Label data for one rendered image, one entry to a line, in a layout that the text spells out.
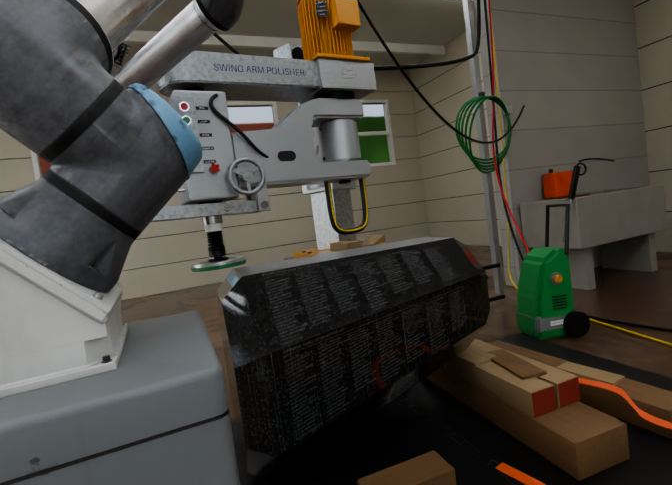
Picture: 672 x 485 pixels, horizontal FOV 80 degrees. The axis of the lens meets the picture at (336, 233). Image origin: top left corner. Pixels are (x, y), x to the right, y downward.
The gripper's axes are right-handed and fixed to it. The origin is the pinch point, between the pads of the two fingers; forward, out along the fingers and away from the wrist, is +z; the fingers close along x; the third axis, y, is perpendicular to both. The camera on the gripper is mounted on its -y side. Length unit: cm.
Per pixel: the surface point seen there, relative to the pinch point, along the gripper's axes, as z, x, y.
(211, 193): -17, -32, 50
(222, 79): -0.6, 8.2, 38.3
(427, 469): -87, -76, 142
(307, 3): 31, 57, 59
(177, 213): -17, -44, 42
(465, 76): 543, 234, 422
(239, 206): -11, -34, 63
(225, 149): -10, -15, 49
